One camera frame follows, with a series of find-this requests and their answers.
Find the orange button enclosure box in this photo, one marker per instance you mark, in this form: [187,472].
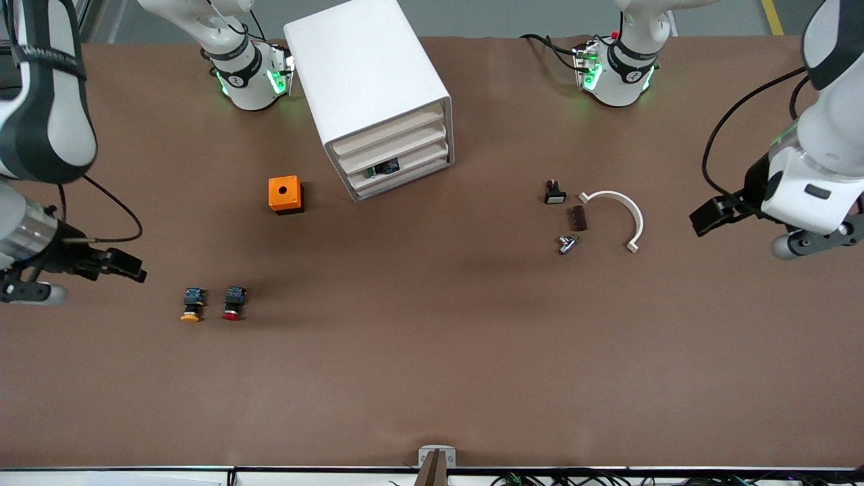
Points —
[283,192]

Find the dark camera support bar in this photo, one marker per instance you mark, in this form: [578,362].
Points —
[432,472]

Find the green push button switch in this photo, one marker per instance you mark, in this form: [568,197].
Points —
[383,168]

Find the aluminium frame profile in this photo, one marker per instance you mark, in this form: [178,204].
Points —
[84,17]

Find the white curved plastic bracket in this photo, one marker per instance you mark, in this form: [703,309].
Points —
[628,206]

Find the brown terminal block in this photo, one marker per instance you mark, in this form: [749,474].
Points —
[579,219]

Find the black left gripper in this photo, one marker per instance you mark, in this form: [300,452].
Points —
[751,192]

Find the small silver metal connector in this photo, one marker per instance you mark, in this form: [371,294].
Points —
[567,244]

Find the grey camera mounting bracket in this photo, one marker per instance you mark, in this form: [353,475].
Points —
[425,455]

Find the black square white-cap switch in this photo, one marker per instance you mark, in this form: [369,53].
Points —
[555,194]

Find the yellow push button switch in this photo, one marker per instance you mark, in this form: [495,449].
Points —
[193,304]

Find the red push button switch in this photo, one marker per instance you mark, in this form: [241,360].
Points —
[233,304]

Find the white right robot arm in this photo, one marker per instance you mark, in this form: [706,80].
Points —
[40,115]

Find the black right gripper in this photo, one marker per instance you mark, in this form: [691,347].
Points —
[65,251]

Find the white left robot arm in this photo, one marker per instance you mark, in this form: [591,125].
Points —
[823,155]

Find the white drawer cabinet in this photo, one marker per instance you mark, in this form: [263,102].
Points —
[364,67]

